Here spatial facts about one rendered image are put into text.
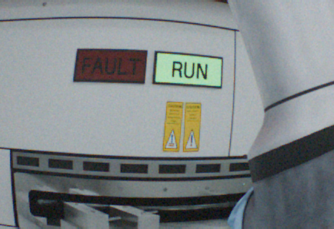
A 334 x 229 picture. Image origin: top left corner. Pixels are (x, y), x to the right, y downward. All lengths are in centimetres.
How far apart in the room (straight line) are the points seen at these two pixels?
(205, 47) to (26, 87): 31
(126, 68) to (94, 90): 6
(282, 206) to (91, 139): 86
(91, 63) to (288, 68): 84
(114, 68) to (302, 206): 88
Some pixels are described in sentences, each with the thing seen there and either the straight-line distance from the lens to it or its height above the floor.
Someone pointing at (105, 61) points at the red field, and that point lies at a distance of 126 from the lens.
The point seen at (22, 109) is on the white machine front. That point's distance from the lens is 120.
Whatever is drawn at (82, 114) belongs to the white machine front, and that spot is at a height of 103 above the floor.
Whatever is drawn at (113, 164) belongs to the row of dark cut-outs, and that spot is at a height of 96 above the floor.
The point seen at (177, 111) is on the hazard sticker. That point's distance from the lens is 133.
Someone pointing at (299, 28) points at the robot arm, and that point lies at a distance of 43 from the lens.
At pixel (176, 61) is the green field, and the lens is 132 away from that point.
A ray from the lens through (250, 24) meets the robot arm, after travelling 45.
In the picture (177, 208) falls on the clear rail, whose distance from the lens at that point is 135.
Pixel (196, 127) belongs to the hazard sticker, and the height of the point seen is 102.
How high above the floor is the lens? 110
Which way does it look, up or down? 3 degrees down
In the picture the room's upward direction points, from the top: 4 degrees clockwise
